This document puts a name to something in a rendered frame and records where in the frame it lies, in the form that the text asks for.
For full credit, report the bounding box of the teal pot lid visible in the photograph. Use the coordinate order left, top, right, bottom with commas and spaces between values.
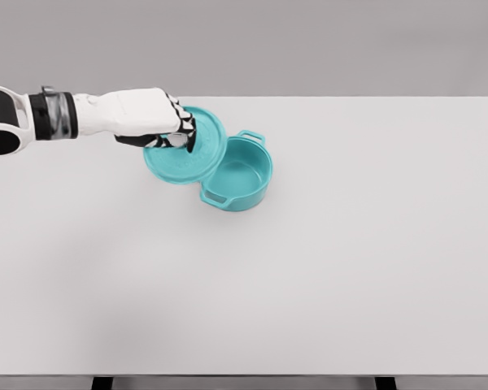
142, 106, 228, 186

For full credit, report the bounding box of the teal pot with handles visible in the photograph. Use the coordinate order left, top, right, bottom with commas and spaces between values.
199, 129, 274, 213

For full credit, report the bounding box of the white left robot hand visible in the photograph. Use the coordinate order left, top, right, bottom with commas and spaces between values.
109, 86, 198, 154

